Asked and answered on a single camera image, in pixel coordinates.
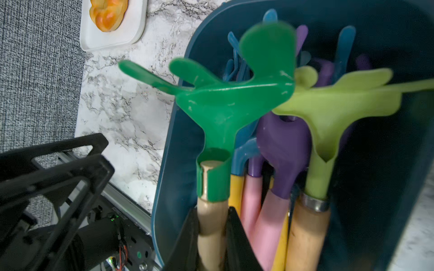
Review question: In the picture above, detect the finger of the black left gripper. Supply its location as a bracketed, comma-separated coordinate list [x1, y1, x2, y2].
[1, 155, 115, 271]
[1, 133, 109, 181]

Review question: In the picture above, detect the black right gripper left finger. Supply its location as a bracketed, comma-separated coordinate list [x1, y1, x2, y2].
[163, 208, 199, 271]

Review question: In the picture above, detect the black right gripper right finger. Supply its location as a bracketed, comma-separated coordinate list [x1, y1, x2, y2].
[225, 207, 263, 271]

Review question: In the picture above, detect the purple rake pink handle back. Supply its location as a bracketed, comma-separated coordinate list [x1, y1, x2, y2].
[251, 23, 340, 271]

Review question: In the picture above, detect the purple rake pink handle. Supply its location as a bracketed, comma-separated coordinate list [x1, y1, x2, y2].
[240, 155, 264, 240]
[251, 23, 340, 271]

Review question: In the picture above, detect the lime rake light wood handle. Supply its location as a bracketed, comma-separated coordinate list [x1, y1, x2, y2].
[274, 66, 434, 271]

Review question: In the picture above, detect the green rake pale wood handle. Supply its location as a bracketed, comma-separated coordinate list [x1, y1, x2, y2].
[118, 21, 296, 271]

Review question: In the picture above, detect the purple rake pink handle front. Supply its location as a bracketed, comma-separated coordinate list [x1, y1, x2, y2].
[240, 155, 264, 240]

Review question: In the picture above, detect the teal fork rake yellow handle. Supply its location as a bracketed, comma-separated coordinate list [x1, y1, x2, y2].
[332, 26, 356, 84]

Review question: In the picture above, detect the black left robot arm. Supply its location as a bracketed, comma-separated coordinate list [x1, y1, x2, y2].
[1, 133, 159, 271]

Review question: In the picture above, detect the teal plastic storage box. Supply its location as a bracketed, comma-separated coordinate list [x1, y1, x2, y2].
[152, 1, 434, 271]

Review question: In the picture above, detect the white rectangular tray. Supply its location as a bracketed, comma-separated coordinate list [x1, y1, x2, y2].
[80, 1, 148, 51]

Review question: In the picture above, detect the glazed ring donut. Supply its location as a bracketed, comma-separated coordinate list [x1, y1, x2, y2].
[89, 0, 128, 32]

